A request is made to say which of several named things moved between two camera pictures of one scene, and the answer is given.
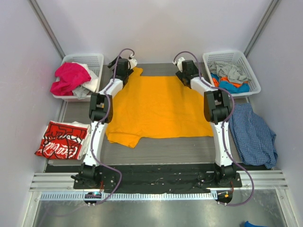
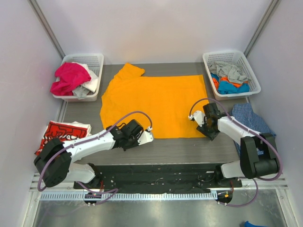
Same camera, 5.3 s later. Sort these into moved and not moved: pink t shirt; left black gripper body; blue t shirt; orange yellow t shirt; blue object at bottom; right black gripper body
Moved: right black gripper body; left black gripper body
Not moved: blue object at bottom; blue t shirt; orange yellow t shirt; pink t shirt
